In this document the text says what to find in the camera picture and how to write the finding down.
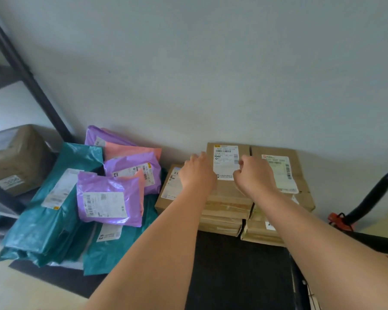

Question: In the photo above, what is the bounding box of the person's left hand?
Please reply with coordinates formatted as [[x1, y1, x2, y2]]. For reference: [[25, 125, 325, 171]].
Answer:
[[178, 151, 218, 195]]

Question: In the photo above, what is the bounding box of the black wire mesh cart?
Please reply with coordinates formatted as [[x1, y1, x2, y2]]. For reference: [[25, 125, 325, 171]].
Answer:
[[290, 166, 388, 310]]

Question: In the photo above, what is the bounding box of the teal package long label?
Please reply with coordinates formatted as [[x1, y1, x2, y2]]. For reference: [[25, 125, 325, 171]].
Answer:
[[2, 142, 105, 257]]

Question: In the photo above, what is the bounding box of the beige cabinet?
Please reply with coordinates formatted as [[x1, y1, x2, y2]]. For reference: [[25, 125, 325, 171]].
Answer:
[[357, 208, 388, 241]]

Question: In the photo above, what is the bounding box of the small brown cardboard box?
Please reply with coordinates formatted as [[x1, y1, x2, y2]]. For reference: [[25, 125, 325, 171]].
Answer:
[[154, 142, 316, 248]]

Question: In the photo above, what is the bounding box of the person's right hand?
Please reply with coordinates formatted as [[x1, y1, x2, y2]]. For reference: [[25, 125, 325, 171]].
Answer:
[[233, 155, 278, 200]]

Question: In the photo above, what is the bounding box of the plain teal package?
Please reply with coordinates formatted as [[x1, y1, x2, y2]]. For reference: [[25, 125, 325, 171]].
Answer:
[[0, 222, 86, 269]]

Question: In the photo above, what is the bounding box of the black metal shelf rack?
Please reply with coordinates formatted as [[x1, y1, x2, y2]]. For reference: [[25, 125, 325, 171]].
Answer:
[[0, 6, 75, 218]]

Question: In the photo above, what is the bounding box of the small labelled box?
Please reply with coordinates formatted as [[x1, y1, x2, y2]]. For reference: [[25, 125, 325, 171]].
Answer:
[[202, 142, 254, 211]]

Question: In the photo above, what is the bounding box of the person's left forearm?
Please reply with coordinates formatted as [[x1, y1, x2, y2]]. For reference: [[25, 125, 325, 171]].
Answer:
[[84, 185, 218, 310]]

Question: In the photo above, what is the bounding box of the black low metal table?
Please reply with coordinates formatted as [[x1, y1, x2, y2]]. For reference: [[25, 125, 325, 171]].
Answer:
[[9, 229, 299, 310]]

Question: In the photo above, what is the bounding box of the bulky taped cardboard box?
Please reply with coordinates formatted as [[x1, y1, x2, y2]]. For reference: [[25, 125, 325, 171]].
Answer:
[[0, 124, 56, 198]]

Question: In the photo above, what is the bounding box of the person's right forearm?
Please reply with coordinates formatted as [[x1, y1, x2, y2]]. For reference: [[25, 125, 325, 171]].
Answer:
[[252, 187, 388, 310]]

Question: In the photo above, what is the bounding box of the purple mailer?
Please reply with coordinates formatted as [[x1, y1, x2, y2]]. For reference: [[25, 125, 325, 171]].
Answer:
[[103, 151, 163, 196], [84, 125, 137, 148], [76, 171, 145, 228]]

